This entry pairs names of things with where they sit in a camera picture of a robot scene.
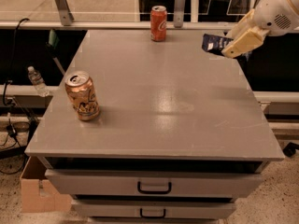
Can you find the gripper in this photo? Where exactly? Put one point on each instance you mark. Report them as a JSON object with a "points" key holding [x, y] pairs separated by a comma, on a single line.
{"points": [[271, 13]]}

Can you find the red coke can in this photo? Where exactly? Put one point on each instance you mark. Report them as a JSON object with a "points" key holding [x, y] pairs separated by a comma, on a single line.
{"points": [[158, 16]]}

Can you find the grey middle drawer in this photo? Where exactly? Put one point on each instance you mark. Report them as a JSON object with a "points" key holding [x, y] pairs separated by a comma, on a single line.
{"points": [[152, 209]]}

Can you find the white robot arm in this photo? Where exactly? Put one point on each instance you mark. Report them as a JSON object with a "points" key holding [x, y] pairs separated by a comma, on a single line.
{"points": [[269, 17]]}

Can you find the middle metal bracket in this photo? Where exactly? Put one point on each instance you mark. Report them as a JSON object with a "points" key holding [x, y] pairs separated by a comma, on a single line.
{"points": [[178, 17]]}

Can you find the grey top drawer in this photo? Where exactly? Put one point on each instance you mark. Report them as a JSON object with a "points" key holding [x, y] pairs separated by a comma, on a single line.
{"points": [[142, 183]]}

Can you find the grey drawer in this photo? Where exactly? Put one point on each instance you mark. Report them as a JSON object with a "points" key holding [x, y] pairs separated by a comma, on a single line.
{"points": [[152, 209], [142, 183]]}

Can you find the left metal bracket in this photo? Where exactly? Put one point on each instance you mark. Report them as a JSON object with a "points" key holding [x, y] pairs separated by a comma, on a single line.
{"points": [[65, 14]]}

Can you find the clear plastic water bottle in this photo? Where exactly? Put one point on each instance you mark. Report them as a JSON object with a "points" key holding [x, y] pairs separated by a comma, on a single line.
{"points": [[38, 82]]}

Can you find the green handled tool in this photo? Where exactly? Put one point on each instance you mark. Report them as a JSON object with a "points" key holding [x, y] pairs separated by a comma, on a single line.
{"points": [[51, 47]]}

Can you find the gold lacroix can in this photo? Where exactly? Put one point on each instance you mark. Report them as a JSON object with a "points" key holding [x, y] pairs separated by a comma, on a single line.
{"points": [[81, 93]]}

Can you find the brown cardboard box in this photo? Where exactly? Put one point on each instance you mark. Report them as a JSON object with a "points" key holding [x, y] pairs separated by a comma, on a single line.
{"points": [[38, 195]]}

